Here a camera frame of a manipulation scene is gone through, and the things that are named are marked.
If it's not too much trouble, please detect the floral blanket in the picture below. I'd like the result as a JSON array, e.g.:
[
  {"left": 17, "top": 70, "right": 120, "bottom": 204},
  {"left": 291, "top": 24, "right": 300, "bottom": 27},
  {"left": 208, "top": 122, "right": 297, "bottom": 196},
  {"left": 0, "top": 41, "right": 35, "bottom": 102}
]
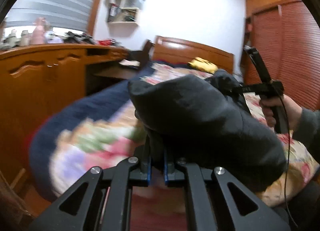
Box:
[{"left": 48, "top": 61, "right": 320, "bottom": 208}]

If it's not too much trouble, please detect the yellow plush toy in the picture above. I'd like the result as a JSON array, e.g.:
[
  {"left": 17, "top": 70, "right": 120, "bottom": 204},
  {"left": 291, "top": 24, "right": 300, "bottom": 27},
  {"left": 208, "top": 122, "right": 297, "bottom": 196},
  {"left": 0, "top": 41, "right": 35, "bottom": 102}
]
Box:
[{"left": 188, "top": 57, "right": 218, "bottom": 74}]

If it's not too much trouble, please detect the red louvered wardrobe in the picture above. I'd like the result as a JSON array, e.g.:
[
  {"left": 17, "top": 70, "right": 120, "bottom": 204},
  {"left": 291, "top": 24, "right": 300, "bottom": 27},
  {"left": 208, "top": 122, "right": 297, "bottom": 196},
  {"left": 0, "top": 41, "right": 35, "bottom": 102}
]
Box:
[{"left": 245, "top": 0, "right": 319, "bottom": 110}]

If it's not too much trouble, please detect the white wall shelf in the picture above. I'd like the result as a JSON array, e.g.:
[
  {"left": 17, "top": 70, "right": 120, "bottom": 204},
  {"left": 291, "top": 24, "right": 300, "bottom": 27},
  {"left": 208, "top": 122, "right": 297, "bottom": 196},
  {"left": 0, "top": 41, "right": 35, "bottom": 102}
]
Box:
[{"left": 105, "top": 0, "right": 145, "bottom": 25}]

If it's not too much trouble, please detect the black jacket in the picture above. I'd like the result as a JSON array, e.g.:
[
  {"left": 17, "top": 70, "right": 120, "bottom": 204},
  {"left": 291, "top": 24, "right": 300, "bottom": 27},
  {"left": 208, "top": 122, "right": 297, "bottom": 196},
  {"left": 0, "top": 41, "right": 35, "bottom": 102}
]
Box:
[{"left": 128, "top": 69, "right": 286, "bottom": 192}]

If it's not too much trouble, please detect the person's right hand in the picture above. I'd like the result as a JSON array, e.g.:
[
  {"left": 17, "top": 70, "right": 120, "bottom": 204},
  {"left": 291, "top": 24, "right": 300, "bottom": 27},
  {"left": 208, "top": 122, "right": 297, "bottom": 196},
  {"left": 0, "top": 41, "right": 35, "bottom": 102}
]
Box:
[{"left": 259, "top": 95, "right": 302, "bottom": 130}]

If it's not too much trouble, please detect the wooden headboard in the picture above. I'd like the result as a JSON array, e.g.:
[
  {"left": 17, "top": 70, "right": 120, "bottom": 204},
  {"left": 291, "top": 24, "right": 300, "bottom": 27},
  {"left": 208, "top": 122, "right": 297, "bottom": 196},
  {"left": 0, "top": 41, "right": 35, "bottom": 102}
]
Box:
[{"left": 151, "top": 36, "right": 234, "bottom": 74}]

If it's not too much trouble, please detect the red basket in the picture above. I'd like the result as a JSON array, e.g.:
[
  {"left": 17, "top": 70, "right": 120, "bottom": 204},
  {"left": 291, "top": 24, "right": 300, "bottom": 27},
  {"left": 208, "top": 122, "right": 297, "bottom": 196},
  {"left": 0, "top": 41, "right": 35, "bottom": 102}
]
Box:
[{"left": 98, "top": 39, "right": 116, "bottom": 46}]

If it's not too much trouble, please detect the dark wooden chair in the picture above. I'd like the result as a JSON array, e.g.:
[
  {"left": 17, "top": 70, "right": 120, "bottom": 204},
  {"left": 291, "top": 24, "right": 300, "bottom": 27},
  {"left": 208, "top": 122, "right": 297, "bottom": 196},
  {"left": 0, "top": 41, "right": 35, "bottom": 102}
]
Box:
[{"left": 118, "top": 40, "right": 154, "bottom": 70}]

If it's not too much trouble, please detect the wooden desk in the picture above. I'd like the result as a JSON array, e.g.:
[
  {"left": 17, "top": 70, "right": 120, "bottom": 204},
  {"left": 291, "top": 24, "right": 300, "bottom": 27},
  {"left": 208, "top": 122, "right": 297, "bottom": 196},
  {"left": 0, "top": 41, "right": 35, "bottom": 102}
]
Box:
[{"left": 1, "top": 44, "right": 128, "bottom": 183}]

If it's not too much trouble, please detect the grey sleeve forearm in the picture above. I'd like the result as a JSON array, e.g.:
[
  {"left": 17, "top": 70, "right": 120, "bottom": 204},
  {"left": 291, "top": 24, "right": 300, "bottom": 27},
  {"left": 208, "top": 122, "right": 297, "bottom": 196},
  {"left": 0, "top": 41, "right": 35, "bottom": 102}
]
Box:
[{"left": 293, "top": 108, "right": 320, "bottom": 162}]

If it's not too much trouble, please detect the window blind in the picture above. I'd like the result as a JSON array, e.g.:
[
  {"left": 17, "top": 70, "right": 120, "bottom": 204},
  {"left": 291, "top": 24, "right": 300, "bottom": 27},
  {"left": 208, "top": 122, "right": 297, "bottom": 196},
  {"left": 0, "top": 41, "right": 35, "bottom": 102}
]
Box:
[{"left": 6, "top": 0, "right": 93, "bottom": 31}]

